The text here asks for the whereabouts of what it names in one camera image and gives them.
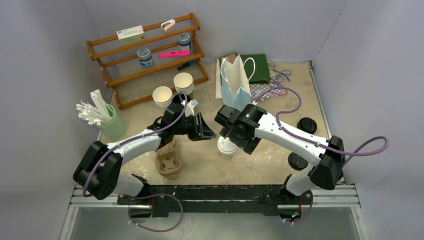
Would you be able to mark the blue white jar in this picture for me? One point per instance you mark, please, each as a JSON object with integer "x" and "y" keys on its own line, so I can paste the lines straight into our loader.
{"x": 145, "y": 57}
{"x": 184, "y": 41}

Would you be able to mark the green straw holder cup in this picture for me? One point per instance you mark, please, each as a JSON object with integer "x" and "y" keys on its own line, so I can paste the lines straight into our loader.
{"x": 115, "y": 128}

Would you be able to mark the black cup lid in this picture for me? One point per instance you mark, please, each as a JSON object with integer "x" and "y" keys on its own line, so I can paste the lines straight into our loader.
{"x": 296, "y": 162}
{"x": 307, "y": 125}

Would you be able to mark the white cup stack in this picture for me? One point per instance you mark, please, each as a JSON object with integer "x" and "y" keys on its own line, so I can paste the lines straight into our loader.
{"x": 162, "y": 96}
{"x": 184, "y": 82}

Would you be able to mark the left blue white jar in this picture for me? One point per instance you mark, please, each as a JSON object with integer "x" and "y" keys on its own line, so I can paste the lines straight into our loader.
{"x": 145, "y": 57}

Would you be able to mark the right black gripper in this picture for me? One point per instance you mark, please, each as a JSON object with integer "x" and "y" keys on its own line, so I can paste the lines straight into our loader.
{"x": 249, "y": 145}

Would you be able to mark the white cup lid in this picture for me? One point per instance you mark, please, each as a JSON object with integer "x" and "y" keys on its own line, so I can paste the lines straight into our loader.
{"x": 225, "y": 142}

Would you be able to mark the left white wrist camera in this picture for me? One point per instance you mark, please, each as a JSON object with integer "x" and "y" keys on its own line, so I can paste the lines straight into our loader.
{"x": 190, "y": 107}

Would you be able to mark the checkered patterned paper bag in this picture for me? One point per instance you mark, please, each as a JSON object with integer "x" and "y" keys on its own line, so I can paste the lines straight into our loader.
{"x": 259, "y": 88}

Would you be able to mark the green paper bag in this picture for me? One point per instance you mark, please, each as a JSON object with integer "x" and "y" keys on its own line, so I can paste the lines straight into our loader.
{"x": 256, "y": 68}

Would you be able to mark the right blue white jar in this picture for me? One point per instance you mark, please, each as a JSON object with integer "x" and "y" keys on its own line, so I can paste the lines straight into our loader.
{"x": 184, "y": 41}

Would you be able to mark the pink white stapler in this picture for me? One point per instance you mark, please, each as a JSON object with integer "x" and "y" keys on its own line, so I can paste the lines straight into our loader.
{"x": 168, "y": 26}

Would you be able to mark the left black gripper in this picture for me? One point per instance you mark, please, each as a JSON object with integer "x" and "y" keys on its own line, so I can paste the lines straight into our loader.
{"x": 204, "y": 132}

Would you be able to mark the pink marker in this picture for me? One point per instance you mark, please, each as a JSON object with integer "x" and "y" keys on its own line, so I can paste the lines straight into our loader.
{"x": 172, "y": 54}

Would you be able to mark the light blue paper bag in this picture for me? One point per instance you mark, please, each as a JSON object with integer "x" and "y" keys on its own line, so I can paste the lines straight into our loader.
{"x": 235, "y": 87}

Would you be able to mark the white green box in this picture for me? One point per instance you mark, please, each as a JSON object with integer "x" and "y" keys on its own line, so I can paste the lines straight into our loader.
{"x": 131, "y": 35}

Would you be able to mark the brown pulp cup carrier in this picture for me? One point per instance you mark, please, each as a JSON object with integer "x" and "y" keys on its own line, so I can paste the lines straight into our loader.
{"x": 168, "y": 161}

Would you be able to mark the black paper cup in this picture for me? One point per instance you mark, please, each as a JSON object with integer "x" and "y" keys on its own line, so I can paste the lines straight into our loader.
{"x": 180, "y": 99}

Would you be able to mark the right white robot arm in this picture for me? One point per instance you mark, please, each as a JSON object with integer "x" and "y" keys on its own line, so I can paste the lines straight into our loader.
{"x": 325, "y": 166}

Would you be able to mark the single white paper cup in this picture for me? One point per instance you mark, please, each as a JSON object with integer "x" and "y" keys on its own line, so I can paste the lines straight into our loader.
{"x": 226, "y": 152}

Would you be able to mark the white wrapped straws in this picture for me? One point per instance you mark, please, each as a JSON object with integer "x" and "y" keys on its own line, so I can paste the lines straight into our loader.
{"x": 97, "y": 114}

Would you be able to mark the black blue marker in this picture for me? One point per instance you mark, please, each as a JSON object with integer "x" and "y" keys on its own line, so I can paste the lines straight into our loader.
{"x": 186, "y": 65}

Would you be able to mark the wooden shelf rack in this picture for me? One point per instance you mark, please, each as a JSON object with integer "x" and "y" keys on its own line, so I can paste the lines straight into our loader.
{"x": 130, "y": 54}

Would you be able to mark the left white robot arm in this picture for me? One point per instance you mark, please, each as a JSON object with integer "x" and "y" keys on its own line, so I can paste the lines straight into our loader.
{"x": 98, "y": 173}

